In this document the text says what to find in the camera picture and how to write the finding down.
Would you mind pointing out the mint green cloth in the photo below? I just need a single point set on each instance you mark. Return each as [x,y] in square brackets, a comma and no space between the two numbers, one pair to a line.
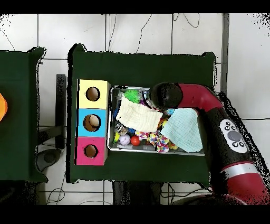
[181,131]

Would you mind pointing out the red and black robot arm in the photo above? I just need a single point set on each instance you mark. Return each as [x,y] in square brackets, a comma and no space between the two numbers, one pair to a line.
[198,97]

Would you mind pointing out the wooden three-hole box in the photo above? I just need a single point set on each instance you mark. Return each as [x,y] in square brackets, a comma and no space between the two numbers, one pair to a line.
[103,126]

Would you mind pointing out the silver mesh bin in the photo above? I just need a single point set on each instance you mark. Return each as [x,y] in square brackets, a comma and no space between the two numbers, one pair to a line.
[130,149]

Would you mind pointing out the cream white cloth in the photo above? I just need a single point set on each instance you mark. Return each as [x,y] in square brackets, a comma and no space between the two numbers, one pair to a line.
[137,116]

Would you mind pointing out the green spiky ball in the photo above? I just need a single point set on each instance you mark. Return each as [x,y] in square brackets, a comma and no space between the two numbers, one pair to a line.
[132,96]

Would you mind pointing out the zebra striped toy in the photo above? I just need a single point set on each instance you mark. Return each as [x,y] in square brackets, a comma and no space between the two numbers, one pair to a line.
[121,129]

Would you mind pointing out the red ball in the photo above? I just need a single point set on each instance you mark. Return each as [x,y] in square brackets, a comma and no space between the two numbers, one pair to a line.
[135,140]

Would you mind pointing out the white golf ball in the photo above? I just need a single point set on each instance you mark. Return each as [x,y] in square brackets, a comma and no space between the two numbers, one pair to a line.
[124,139]

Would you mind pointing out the globe print ball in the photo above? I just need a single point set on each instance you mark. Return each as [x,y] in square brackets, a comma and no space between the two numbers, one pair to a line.
[170,112]

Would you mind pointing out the polka dot cloth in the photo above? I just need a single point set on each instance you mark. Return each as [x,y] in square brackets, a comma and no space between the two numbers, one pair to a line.
[158,141]

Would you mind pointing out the grey chair base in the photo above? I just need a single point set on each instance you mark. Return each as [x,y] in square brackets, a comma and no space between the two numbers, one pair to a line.
[49,158]

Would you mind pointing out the dark green side table cloth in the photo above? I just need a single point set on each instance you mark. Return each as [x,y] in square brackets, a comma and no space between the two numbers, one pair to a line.
[16,126]

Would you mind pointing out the orange object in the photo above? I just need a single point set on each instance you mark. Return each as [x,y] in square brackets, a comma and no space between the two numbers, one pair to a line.
[3,107]

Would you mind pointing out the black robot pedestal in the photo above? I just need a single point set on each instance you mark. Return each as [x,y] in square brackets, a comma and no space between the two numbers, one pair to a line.
[137,192]

